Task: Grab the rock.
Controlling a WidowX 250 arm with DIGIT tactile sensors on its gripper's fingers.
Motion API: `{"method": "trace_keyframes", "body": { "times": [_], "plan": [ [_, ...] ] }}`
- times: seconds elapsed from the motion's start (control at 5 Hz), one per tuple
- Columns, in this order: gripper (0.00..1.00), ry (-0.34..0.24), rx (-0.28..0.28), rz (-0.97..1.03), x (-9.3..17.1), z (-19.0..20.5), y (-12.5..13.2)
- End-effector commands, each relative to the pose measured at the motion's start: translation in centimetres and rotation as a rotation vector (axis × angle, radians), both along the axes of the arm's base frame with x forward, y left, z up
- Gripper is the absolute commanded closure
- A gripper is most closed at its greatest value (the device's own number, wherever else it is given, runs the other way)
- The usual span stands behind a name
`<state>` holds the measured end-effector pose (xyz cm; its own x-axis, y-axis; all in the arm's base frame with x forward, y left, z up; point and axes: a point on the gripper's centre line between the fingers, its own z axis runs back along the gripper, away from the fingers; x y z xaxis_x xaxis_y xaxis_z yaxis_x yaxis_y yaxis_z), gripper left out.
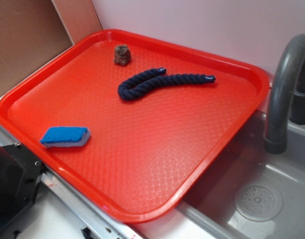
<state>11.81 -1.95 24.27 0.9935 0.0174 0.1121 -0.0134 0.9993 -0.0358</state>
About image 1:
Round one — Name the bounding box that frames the blue scrub sponge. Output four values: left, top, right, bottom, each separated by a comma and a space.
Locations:
40, 126, 91, 148

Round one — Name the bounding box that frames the grey plastic sink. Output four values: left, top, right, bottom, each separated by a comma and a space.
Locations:
136, 112, 305, 239

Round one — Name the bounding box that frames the red plastic tray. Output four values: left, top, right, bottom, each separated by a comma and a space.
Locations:
0, 30, 270, 223

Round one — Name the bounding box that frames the brown rock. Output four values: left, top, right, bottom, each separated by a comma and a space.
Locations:
113, 45, 132, 66

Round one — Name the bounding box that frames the round sink drain cover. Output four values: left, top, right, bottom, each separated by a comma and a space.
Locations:
233, 181, 283, 222

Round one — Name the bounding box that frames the dark blue twisted rope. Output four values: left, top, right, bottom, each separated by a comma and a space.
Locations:
117, 66, 217, 101

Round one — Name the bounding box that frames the brown cardboard panel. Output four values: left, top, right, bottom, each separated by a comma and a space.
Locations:
0, 0, 72, 97

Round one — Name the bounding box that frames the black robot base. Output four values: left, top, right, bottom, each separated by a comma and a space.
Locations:
0, 144, 44, 231

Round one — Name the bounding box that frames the grey curved faucet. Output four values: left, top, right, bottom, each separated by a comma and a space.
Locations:
264, 34, 305, 154

